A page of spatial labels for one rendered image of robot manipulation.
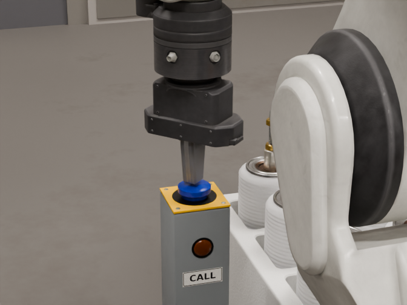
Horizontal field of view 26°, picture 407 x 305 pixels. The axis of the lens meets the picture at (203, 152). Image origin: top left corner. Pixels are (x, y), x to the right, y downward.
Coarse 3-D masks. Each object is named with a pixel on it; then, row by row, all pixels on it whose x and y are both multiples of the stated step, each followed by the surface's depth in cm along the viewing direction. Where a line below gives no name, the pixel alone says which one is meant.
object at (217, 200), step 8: (168, 192) 107; (176, 192) 107; (216, 192) 107; (168, 200) 105; (176, 200) 105; (184, 200) 105; (200, 200) 105; (208, 200) 105; (216, 200) 105; (224, 200) 105; (176, 208) 103; (184, 208) 103; (192, 208) 103; (200, 208) 103; (208, 208) 103; (216, 208) 104
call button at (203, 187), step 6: (204, 180) 107; (180, 186) 105; (186, 186) 105; (192, 186) 105; (198, 186) 105; (204, 186) 105; (210, 186) 106; (180, 192) 105; (186, 192) 104; (192, 192) 104; (198, 192) 104; (204, 192) 104; (186, 198) 105; (192, 198) 105; (198, 198) 105; (204, 198) 105
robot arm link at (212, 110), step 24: (168, 48) 96; (192, 48) 95; (216, 48) 96; (168, 72) 97; (192, 72) 96; (216, 72) 97; (168, 96) 100; (192, 96) 98; (216, 96) 98; (168, 120) 101; (192, 120) 100; (216, 120) 99; (240, 120) 100; (216, 144) 99
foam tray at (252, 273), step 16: (240, 224) 129; (240, 240) 124; (256, 240) 126; (240, 256) 123; (256, 256) 120; (240, 272) 124; (256, 272) 117; (272, 272) 116; (288, 272) 116; (240, 288) 125; (256, 288) 118; (272, 288) 112; (288, 288) 112; (240, 304) 126; (256, 304) 119; (272, 304) 112; (288, 304) 109
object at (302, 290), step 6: (300, 276) 110; (300, 282) 110; (300, 288) 110; (306, 288) 109; (300, 294) 110; (306, 294) 109; (312, 294) 108; (300, 300) 111; (306, 300) 110; (312, 300) 109
